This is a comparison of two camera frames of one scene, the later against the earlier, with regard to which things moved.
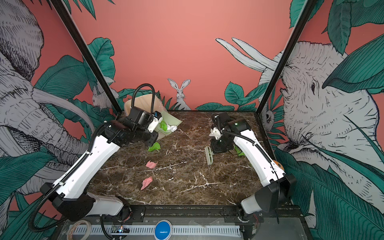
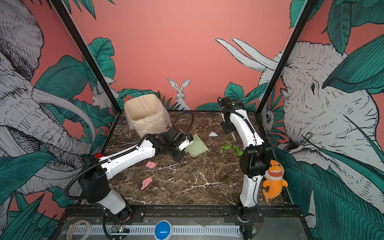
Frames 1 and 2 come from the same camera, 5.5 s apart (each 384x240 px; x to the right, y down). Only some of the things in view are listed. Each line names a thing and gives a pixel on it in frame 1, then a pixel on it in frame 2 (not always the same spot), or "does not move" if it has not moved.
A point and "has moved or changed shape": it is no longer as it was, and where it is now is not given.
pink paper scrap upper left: (151, 165) does not move
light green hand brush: (209, 155) has moved or changed shape
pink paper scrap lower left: (146, 181) does not move
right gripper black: (215, 149) → (226, 130)
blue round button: (163, 230) does not move
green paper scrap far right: (238, 151) does not move
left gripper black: (154, 137) → (182, 154)
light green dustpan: (171, 120) → (197, 148)
